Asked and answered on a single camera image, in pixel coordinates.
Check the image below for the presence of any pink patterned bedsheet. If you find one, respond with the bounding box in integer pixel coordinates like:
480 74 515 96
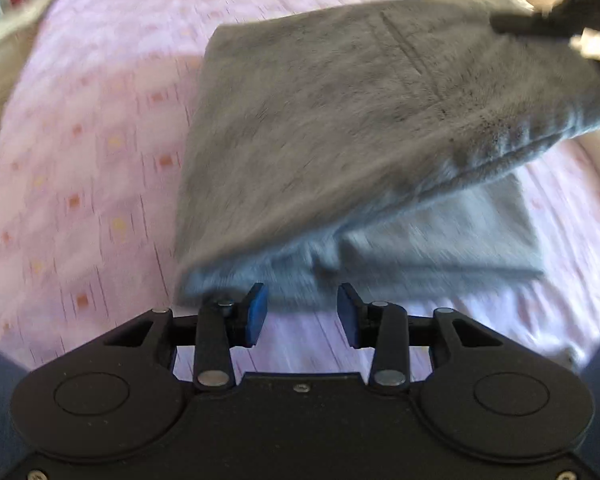
0 0 600 378

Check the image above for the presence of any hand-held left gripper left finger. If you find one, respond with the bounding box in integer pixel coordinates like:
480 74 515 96
103 282 268 393

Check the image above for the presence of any cream nightstand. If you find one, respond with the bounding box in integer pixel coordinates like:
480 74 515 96
0 0 62 183

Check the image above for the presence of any grey towel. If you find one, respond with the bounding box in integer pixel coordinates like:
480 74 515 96
172 0 600 312

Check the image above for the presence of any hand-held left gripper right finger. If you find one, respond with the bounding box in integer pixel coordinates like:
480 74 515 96
336 282 504 394

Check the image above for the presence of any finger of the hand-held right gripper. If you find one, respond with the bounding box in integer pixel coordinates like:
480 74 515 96
490 9 576 41

